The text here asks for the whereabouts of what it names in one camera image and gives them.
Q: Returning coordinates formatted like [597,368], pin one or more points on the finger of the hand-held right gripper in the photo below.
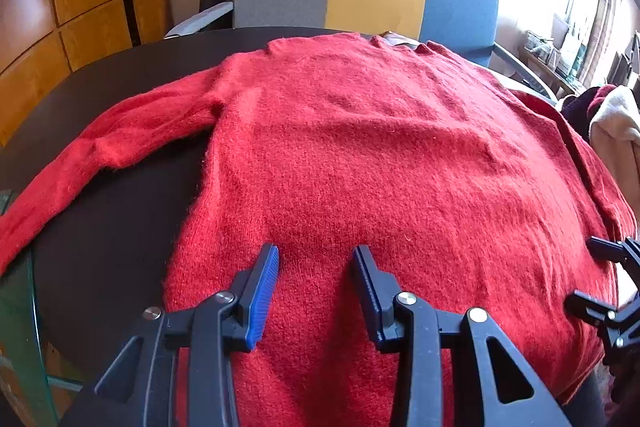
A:
[597,309]
[612,252]

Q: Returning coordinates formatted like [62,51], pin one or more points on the red knitted sweater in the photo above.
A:
[375,147]

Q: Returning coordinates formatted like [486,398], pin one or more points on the green glass table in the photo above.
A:
[20,307]

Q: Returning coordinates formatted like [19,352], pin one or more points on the dark maroon cloth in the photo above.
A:
[579,107]

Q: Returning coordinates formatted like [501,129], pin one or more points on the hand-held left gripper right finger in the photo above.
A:
[367,292]

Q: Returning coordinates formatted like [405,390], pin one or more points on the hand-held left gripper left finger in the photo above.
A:
[261,292]

